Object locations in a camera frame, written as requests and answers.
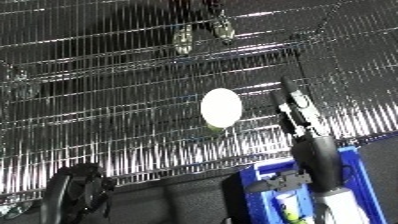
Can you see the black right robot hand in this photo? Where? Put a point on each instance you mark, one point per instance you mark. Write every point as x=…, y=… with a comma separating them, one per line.
x=317, y=156

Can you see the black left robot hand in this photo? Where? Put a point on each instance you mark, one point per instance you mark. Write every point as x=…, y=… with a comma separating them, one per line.
x=74, y=193

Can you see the pale right robot arm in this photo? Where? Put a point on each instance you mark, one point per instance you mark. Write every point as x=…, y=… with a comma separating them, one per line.
x=342, y=208

